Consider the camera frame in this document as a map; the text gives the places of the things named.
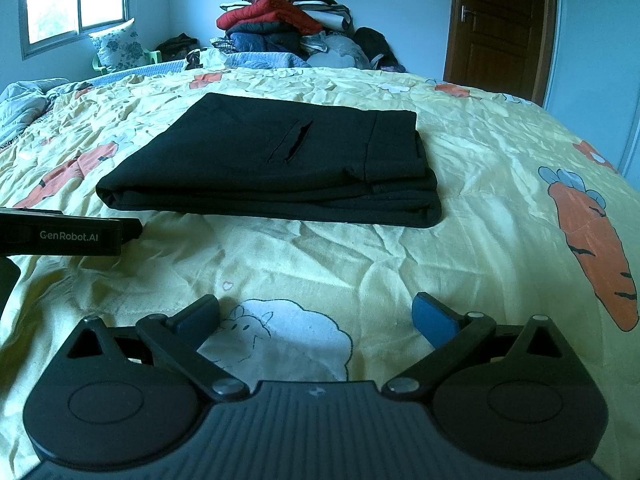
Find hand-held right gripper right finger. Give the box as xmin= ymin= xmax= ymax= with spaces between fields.
xmin=383 ymin=291 xmax=577 ymax=396

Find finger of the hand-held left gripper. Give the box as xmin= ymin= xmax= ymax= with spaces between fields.
xmin=121 ymin=216 xmax=144 ymax=247

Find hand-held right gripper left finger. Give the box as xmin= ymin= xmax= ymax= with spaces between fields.
xmin=65 ymin=294 xmax=250 ymax=404

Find black pants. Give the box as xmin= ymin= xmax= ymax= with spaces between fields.
xmin=95 ymin=92 xmax=444 ymax=229

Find yellow carrot print bedsheet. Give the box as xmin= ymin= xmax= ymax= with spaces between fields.
xmin=0 ymin=64 xmax=640 ymax=480

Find light blue crumpled quilt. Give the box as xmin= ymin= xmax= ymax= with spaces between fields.
xmin=0 ymin=78 xmax=72 ymax=150

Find green plastic chair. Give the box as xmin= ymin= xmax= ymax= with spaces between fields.
xmin=91 ymin=44 xmax=164 ymax=74

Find floral pillow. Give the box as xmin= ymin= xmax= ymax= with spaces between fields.
xmin=88 ymin=17 xmax=152 ymax=74

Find dark bag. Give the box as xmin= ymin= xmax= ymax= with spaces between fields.
xmin=156 ymin=33 xmax=202 ymax=62

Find blue quilted bedspread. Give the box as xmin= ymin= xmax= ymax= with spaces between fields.
xmin=89 ymin=51 xmax=312 ymax=87

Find pile of clothes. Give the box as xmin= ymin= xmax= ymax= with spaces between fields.
xmin=215 ymin=0 xmax=407 ymax=73

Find brown wooden door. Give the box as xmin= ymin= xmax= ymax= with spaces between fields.
xmin=442 ymin=0 xmax=559 ymax=109

